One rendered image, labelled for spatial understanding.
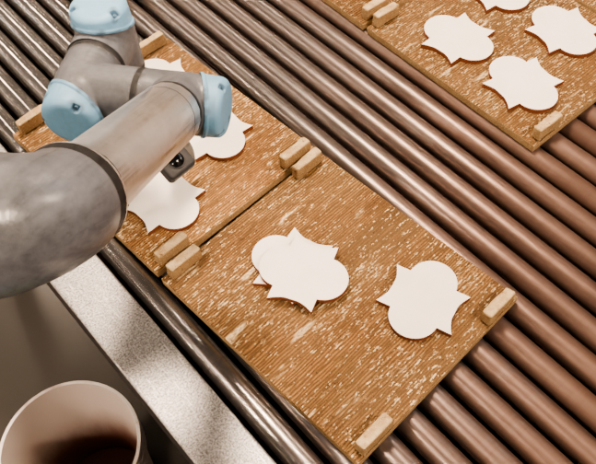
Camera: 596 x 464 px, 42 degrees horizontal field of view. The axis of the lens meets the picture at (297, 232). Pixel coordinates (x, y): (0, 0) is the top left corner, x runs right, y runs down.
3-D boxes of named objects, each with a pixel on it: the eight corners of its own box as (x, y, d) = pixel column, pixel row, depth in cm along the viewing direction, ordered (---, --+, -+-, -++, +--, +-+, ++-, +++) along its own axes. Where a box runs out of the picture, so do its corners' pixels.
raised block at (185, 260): (174, 281, 119) (171, 272, 116) (167, 273, 119) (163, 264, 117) (204, 258, 121) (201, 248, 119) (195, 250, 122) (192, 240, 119)
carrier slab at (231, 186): (158, 278, 121) (157, 272, 120) (15, 140, 138) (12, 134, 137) (316, 154, 134) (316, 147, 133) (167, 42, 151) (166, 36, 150)
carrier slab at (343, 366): (357, 468, 103) (357, 464, 102) (162, 284, 120) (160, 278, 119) (516, 302, 116) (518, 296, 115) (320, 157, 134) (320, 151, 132)
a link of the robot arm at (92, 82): (119, 109, 88) (146, 43, 94) (26, 98, 89) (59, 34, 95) (133, 154, 94) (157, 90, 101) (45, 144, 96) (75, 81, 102)
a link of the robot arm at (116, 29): (53, 23, 94) (76, -20, 99) (78, 89, 103) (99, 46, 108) (115, 29, 93) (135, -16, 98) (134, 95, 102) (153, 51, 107)
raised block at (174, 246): (161, 268, 120) (158, 259, 118) (154, 261, 121) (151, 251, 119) (191, 245, 122) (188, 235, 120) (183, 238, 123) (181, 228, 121)
